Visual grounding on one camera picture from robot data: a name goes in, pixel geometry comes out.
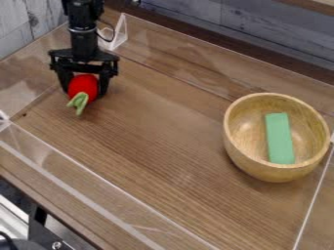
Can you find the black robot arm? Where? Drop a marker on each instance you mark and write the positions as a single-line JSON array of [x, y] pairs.
[[83, 57]]

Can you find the green rectangular block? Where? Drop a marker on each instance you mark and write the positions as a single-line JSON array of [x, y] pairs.
[[279, 138]]

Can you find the red plush strawberry toy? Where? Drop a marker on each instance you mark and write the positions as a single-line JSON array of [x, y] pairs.
[[82, 92]]

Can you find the wooden bowl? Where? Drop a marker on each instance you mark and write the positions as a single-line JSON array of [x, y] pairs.
[[245, 136]]

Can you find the clear acrylic corner bracket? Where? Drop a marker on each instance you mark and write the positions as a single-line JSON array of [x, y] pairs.
[[112, 35]]

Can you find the black metal table frame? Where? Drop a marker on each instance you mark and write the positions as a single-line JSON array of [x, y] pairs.
[[40, 234]]

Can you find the clear acrylic tray wall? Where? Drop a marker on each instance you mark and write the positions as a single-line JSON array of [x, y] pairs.
[[134, 172]]

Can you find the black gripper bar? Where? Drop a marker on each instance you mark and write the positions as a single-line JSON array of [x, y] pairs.
[[102, 63]]

